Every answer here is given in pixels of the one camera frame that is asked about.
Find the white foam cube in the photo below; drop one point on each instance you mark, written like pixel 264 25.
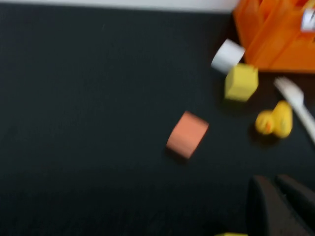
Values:
pixel 226 55

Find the yellow rubber duck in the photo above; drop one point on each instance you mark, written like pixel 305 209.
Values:
pixel 278 120

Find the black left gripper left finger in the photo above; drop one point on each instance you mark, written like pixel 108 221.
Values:
pixel 265 211

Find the salmon orange foam cube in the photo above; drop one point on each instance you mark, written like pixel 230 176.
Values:
pixel 187 136

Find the white plastic fork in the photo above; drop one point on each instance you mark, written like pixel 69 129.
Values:
pixel 299 100

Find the paper label with spoon character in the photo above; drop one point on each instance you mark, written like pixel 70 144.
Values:
pixel 308 20

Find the yellow foam cube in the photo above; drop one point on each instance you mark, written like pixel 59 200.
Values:
pixel 231 234
pixel 241 83

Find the orange plastic cutlery holder crate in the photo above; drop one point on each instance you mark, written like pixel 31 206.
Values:
pixel 275 41

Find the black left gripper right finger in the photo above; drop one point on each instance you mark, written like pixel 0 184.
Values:
pixel 300 194

